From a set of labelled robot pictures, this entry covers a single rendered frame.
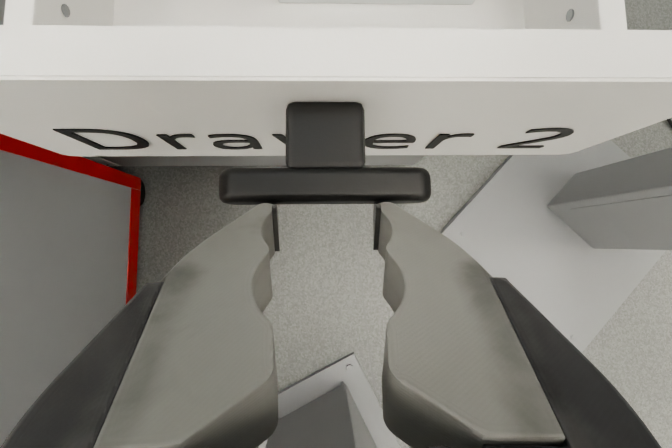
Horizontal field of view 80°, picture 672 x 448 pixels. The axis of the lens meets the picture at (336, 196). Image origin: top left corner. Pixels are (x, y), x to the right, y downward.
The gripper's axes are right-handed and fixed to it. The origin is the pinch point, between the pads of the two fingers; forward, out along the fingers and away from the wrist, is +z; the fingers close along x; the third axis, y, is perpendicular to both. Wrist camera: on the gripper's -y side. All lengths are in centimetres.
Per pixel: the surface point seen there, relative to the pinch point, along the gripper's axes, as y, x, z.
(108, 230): 38, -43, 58
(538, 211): 45, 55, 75
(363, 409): 86, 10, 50
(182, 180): 40, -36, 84
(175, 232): 51, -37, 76
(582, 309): 66, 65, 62
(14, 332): 37, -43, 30
